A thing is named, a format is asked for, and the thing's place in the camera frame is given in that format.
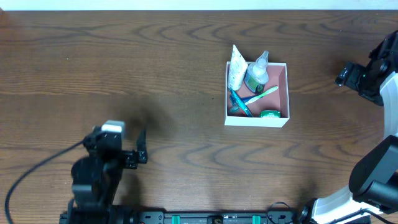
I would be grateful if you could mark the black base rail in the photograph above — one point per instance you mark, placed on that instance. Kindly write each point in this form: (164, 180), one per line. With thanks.
(214, 217)

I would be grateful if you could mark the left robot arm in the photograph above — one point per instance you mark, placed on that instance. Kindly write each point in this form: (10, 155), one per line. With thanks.
(97, 176)

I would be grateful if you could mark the white lotion tube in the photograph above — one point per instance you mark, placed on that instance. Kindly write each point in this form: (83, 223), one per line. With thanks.
(237, 70)

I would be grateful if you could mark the green white toothbrush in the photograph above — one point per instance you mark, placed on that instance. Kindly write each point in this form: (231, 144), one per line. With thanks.
(235, 109)

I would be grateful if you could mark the blue disposable razor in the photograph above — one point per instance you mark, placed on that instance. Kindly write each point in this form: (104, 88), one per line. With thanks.
(246, 100)

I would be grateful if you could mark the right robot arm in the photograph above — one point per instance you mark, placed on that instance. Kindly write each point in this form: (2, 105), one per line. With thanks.
(372, 188)

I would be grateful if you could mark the clear pump soap bottle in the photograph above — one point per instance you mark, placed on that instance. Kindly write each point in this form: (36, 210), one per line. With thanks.
(256, 74)

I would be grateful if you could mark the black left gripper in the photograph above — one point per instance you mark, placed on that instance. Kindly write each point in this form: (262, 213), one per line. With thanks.
(131, 158)

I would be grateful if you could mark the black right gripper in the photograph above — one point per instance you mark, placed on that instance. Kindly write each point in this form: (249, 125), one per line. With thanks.
(351, 76)

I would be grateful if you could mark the white box pink interior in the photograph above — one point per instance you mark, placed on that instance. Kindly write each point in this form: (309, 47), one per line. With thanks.
(277, 101)

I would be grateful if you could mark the teal Colgate toothpaste tube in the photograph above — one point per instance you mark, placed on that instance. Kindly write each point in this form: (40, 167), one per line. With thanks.
(240, 103)

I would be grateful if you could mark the green white soap box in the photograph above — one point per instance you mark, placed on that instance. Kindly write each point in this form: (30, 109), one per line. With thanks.
(270, 114)

